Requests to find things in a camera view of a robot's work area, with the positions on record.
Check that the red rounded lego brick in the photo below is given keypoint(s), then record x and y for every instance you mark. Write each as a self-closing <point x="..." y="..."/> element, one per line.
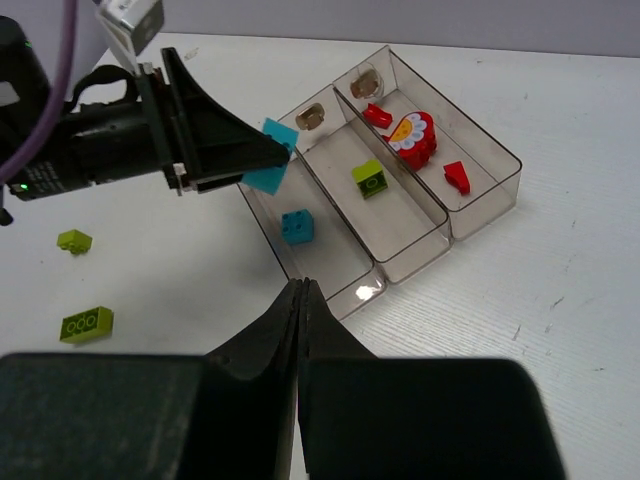
<point x="414" y="139"/>

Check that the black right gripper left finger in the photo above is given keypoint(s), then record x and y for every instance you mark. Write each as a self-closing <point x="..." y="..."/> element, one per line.
<point x="227" y="414"/>

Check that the teal flower face lego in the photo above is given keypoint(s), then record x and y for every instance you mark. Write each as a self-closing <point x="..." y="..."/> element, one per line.
<point x="281" y="144"/>

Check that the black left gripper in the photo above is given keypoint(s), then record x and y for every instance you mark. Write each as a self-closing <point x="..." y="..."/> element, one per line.
<point x="99" y="143"/>

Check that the lime green lego brick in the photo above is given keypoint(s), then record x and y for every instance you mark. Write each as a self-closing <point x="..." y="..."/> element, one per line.
<point x="75" y="242"/>

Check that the lime green square lego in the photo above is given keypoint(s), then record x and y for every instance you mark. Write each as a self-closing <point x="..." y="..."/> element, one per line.
<point x="369" y="177"/>

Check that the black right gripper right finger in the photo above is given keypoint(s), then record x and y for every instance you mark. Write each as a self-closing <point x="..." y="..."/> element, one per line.
<point x="365" y="417"/>

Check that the lime green long lego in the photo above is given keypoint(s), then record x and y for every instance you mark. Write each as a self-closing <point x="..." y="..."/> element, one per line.
<point x="87" y="326"/>

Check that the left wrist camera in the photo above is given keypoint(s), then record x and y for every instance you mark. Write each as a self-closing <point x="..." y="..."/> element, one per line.
<point x="129" y="26"/>

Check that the small red lego piece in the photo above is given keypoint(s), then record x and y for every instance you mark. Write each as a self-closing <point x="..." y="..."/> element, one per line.
<point x="455" y="174"/>

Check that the small light blue lego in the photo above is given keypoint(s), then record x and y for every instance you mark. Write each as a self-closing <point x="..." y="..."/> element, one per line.
<point x="297" y="227"/>

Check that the clear tiered plastic organizer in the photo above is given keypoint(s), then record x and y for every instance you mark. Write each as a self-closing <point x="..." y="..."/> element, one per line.
<point x="362" y="246"/>

